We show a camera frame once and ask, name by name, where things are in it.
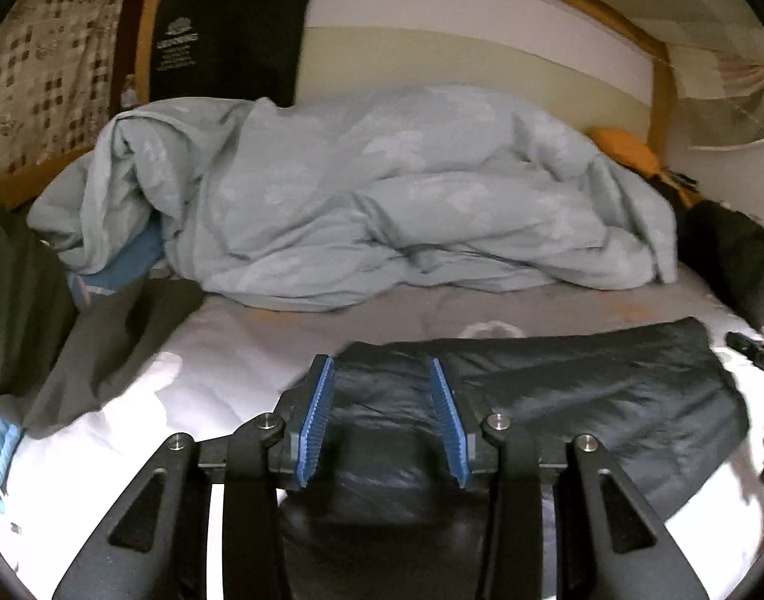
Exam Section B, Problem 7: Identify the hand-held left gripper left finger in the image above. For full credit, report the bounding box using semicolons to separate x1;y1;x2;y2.
50;354;336;600

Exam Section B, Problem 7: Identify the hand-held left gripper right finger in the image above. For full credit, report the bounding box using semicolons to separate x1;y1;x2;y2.
428;356;711;600

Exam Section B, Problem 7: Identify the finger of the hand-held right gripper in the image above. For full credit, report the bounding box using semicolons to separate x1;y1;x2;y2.
725;332;764;382

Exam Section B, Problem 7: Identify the black puffer jacket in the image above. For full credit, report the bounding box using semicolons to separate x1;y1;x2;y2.
278;317;751;600

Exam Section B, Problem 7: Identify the dark coat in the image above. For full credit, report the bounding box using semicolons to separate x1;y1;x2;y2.
672;196;764;339

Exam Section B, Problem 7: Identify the white printed bed sheet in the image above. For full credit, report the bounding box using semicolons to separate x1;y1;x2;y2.
0;262;764;600

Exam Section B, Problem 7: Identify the light blue duvet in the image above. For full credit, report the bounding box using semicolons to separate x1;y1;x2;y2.
28;84;679;314

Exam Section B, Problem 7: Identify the sheer net curtain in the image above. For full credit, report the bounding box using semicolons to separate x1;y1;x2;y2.
669;43;764;151

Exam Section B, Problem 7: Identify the orange pillow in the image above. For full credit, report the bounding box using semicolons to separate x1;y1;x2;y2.
588;126;698;207

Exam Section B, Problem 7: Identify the wooden bed headboard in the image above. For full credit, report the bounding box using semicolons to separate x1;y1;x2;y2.
0;0;679;214

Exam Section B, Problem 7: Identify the olive garment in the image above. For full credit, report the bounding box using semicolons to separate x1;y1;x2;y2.
0;196;204;439

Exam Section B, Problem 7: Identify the black hanging bag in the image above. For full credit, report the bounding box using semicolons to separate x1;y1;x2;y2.
150;0;314;107

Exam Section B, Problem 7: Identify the patterned curtain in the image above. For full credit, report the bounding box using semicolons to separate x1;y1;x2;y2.
0;0;133;176

